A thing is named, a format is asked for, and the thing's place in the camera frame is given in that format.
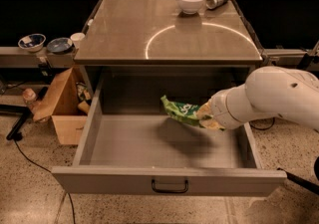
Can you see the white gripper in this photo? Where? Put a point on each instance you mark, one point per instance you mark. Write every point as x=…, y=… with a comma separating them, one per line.
x=219, y=108

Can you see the green rice chip bag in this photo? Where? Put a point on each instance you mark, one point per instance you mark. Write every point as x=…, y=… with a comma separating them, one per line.
x=186, y=113

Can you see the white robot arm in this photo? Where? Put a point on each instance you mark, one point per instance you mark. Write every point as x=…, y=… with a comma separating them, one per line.
x=267, y=92

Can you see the grey open top drawer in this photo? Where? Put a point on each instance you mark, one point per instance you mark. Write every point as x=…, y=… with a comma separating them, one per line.
x=123, y=153

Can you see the grey metal cabinet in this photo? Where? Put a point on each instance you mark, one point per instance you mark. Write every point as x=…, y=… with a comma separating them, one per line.
x=138, y=51

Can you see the black stand leg right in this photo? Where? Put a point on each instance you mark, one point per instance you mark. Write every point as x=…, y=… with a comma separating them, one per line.
x=305, y=183

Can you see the cardboard box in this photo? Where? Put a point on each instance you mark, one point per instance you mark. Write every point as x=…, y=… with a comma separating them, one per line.
x=60, y=105

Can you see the small white cup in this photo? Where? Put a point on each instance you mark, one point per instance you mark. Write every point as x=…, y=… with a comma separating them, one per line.
x=77, y=38

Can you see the dark blue bowl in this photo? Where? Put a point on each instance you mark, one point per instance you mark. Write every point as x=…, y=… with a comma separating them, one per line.
x=60, y=45

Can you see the plastic bottle on floor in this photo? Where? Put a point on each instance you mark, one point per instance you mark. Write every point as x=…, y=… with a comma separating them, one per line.
x=31, y=100

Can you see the blue patterned bowl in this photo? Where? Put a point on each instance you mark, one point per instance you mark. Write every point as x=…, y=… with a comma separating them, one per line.
x=32, y=43

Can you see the grey side shelf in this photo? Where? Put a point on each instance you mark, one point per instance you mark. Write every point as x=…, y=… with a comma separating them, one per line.
x=14, y=57

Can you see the black drawer handle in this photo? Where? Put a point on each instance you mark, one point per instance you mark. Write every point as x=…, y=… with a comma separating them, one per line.
x=169, y=188

